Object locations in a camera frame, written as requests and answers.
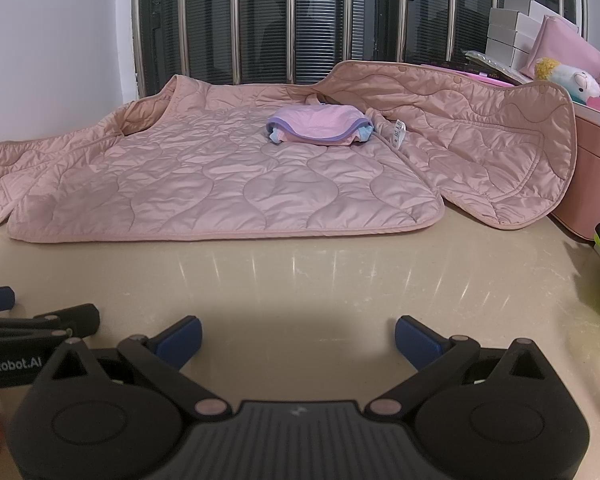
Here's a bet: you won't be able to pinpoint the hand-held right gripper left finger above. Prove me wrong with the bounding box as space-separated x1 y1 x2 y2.
50 316 232 421

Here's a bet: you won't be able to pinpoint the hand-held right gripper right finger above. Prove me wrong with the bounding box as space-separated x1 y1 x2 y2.
365 316 548 421

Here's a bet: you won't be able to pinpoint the pink and blue small garment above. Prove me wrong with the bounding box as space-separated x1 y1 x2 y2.
266 104 373 147

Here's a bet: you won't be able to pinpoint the pink quilted jacket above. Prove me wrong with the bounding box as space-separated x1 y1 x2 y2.
0 60 578 245

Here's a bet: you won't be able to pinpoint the pink flat box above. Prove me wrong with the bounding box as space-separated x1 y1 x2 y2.
420 62 526 87

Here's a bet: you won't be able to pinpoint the dark patterned packet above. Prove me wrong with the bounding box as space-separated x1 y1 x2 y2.
462 49 523 81

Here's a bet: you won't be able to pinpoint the white and yellow plush toy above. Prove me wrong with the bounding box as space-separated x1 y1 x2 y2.
534 57 600 106

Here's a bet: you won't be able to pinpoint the metal window bars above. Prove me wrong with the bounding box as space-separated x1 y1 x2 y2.
132 0 588 98

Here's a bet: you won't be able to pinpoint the pink pillow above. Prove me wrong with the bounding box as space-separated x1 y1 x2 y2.
522 15 600 81

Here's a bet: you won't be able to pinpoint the stack of white boxes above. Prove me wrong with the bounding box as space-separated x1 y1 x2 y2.
485 0 581 68

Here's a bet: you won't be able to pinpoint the window with dark blinds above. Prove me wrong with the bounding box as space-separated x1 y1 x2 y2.
139 0 583 86

